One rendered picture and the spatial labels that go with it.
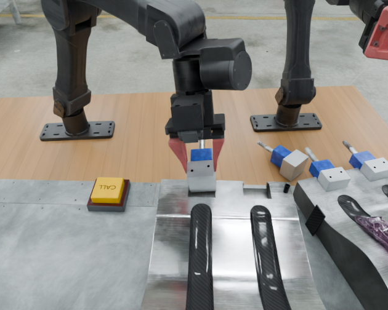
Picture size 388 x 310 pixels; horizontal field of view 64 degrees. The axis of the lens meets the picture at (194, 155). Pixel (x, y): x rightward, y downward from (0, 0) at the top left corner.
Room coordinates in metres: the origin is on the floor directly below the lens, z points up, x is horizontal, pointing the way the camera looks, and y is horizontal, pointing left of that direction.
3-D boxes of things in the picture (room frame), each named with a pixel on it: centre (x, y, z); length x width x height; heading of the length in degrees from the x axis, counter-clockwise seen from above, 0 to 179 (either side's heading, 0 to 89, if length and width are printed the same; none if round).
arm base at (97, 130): (0.69, 0.33, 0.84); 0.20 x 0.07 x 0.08; 94
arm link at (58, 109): (0.69, 0.32, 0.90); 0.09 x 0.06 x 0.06; 145
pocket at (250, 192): (0.40, -0.12, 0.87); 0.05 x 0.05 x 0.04; 88
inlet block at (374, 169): (0.52, -0.39, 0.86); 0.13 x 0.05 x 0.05; 15
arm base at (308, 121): (0.73, -0.27, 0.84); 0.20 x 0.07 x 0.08; 94
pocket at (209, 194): (0.40, -0.02, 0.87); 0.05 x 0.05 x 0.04; 88
